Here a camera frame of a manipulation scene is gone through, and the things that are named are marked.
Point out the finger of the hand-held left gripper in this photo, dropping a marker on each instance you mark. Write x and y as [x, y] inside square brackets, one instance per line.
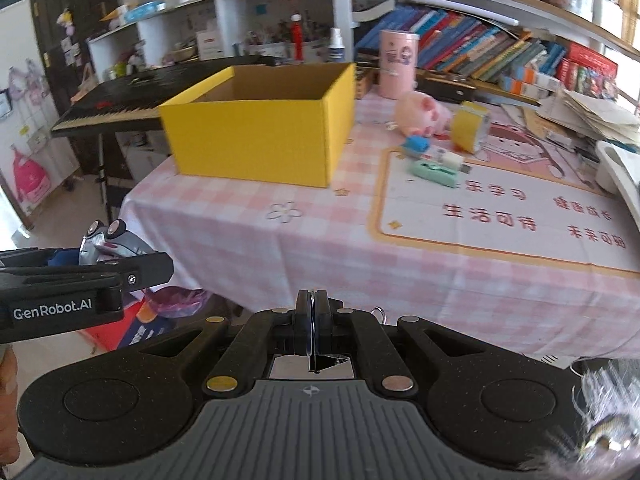
[62, 258]
[145, 270]

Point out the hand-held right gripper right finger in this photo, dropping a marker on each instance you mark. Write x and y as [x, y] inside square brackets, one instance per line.
[322, 325]

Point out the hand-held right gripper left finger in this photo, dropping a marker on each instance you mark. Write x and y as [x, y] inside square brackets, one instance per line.
[303, 325]

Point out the silver toy car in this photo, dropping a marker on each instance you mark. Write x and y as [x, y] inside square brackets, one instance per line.
[107, 246]

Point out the yellow cardboard box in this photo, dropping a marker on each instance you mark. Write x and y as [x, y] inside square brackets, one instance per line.
[255, 135]

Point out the person's left hand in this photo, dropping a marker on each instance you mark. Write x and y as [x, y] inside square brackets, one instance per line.
[7, 390]

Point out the pink plastic bag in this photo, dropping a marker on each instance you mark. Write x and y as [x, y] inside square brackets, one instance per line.
[175, 301]

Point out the blue orange carton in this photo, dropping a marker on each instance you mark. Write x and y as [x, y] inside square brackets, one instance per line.
[140, 330]

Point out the pink checked tablecloth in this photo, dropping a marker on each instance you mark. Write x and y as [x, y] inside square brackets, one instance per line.
[300, 240]

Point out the black keyboard stand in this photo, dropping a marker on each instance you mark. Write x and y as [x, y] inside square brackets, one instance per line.
[102, 170]

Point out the black electronic keyboard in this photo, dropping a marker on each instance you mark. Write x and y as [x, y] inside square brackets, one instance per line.
[150, 95]

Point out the green correction tape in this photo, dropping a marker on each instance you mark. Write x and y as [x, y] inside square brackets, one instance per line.
[434, 172]

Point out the small blue eraser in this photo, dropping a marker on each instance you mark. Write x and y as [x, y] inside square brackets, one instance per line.
[416, 145]

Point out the printed pink desk mat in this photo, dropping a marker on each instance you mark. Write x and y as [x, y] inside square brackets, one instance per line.
[500, 220]

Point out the dark wooden door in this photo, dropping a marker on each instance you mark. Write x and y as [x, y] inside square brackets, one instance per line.
[75, 35]

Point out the white box red label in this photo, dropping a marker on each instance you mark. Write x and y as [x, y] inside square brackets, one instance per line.
[209, 45]

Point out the pink pig plush toy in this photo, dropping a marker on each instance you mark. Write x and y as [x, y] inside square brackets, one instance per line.
[422, 112]

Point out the yellow tape roll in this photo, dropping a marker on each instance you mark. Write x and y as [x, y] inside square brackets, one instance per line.
[467, 127]

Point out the blue tissue pack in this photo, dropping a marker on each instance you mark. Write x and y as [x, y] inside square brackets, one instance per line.
[145, 11]

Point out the black flat case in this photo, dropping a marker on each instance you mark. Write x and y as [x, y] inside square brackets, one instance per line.
[447, 89]

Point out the pink cylinder canister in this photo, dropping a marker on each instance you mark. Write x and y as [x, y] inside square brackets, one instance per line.
[397, 65]

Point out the white shelf unit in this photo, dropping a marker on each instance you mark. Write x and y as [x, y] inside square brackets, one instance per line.
[230, 10]

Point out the red bottle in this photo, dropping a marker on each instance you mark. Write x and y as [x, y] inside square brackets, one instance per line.
[297, 40]

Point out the white spray bottle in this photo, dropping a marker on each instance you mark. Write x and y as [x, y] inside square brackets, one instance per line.
[336, 47]

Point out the row of colourful books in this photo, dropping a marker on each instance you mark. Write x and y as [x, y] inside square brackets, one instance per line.
[465, 42]

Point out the white plastic tray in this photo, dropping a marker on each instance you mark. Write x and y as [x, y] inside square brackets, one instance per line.
[617, 170]

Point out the pile of loose papers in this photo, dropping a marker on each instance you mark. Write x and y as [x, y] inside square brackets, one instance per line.
[590, 115]

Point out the red boxed book set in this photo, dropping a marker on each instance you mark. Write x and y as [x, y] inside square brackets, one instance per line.
[587, 70]

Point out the white storage boxes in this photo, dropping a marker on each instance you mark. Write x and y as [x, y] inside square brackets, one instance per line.
[595, 5]

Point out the pink dress wall sticker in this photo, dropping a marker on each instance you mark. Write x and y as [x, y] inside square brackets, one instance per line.
[30, 175]

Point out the purple dress wall sticker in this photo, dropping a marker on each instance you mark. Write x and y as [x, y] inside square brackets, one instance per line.
[22, 82]

